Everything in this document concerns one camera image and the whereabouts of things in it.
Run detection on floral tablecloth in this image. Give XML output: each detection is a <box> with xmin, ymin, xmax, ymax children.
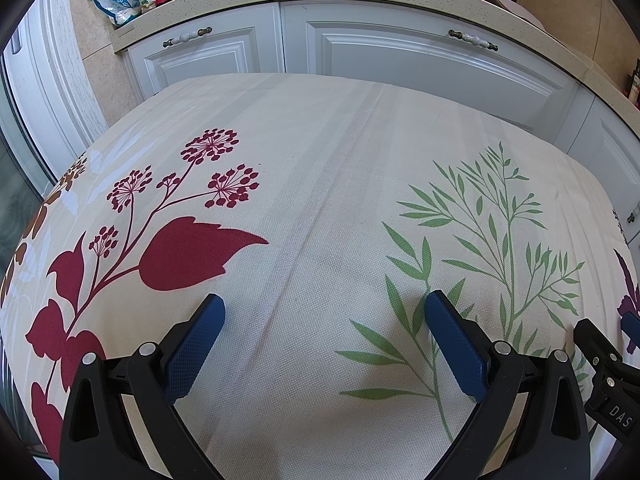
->
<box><xmin>0</xmin><ymin>72</ymin><xmax>640</xmax><ymax>480</ymax></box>

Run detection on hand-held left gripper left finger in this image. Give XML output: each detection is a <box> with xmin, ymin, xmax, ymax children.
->
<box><xmin>59</xmin><ymin>294</ymin><xmax>226</xmax><ymax>480</ymax></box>

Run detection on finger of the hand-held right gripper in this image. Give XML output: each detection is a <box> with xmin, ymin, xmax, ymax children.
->
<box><xmin>573</xmin><ymin>318</ymin><xmax>624</xmax><ymax>368</ymax></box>
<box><xmin>621</xmin><ymin>311</ymin><xmax>640</xmax><ymax>348</ymax></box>

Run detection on small white cabinet door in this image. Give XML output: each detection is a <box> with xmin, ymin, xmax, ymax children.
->
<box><xmin>122</xmin><ymin>2</ymin><xmax>287</xmax><ymax>102</ymax></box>

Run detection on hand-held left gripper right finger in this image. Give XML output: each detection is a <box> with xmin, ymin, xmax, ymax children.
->
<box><xmin>424</xmin><ymin>290</ymin><xmax>593</xmax><ymax>480</ymax></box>

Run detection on white sliding door frame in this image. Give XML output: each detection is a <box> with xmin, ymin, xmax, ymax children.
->
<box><xmin>0</xmin><ymin>0</ymin><xmax>108</xmax><ymax>461</ymax></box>

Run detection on wide white cabinet door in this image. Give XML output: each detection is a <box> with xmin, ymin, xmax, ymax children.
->
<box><xmin>279</xmin><ymin>0</ymin><xmax>581</xmax><ymax>137</ymax></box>

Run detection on blue white pouch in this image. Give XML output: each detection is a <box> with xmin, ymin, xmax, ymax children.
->
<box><xmin>90</xmin><ymin>0</ymin><xmax>142</xmax><ymax>28</ymax></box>

